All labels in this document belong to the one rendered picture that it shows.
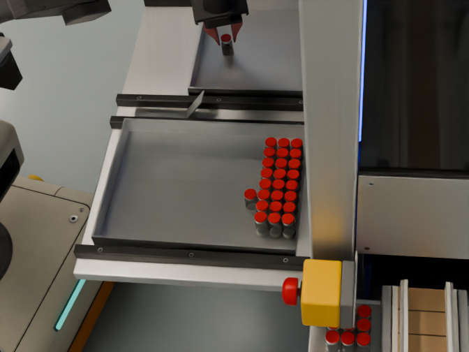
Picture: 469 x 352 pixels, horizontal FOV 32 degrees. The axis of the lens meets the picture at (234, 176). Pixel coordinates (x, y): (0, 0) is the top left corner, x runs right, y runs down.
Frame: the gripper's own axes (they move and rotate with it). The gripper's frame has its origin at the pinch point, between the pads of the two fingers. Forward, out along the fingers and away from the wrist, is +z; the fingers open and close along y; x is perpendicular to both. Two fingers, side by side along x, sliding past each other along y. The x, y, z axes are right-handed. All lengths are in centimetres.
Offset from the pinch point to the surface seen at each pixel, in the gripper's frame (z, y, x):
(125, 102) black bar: 2.1, -21.1, -9.6
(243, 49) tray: 4.3, 2.9, 0.4
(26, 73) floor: 90, -74, 97
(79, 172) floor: 91, -55, 48
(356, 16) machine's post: -54, 14, -57
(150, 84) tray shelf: 3.8, -16.3, -4.5
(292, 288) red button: -9, 3, -62
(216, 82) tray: 4.0, -3.5, -7.1
